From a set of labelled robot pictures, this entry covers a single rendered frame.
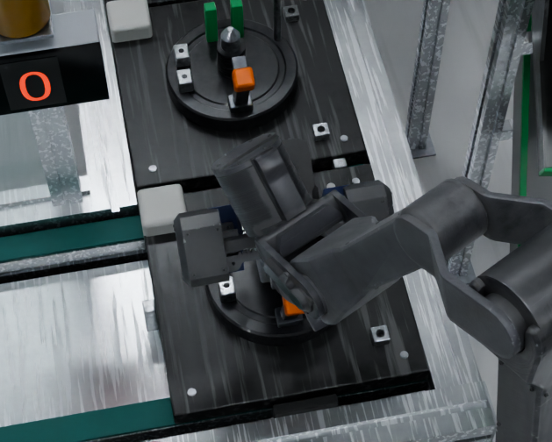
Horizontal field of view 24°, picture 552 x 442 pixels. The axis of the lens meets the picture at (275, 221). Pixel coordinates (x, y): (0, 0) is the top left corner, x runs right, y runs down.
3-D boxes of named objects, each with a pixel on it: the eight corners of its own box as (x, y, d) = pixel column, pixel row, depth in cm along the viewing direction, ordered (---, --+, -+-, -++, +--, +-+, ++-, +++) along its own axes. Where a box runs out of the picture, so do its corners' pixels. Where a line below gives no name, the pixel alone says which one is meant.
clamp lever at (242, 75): (251, 107, 131) (255, 84, 124) (232, 110, 131) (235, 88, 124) (245, 74, 132) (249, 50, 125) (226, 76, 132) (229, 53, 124)
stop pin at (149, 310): (159, 330, 125) (155, 310, 122) (146, 332, 125) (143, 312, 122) (157, 317, 126) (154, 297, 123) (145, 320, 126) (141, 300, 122)
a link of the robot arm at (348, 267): (633, 273, 70) (526, 112, 70) (524, 355, 67) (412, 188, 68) (429, 332, 98) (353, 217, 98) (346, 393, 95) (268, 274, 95)
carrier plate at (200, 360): (428, 380, 120) (430, 369, 118) (175, 424, 117) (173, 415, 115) (369, 174, 132) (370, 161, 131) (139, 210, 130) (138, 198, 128)
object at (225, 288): (236, 301, 120) (236, 293, 118) (220, 303, 120) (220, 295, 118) (232, 282, 121) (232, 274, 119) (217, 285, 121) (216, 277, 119)
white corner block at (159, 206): (190, 240, 128) (188, 218, 125) (145, 248, 128) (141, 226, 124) (183, 203, 131) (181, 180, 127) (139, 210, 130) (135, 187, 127)
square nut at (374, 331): (390, 344, 119) (390, 338, 119) (373, 346, 119) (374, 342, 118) (385, 329, 120) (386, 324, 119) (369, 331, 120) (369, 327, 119)
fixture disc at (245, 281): (365, 332, 120) (366, 322, 118) (218, 358, 119) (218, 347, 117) (333, 210, 128) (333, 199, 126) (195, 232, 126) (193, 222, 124)
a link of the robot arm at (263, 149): (405, 266, 94) (333, 124, 91) (319, 326, 91) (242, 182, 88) (333, 254, 104) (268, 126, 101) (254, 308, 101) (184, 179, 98)
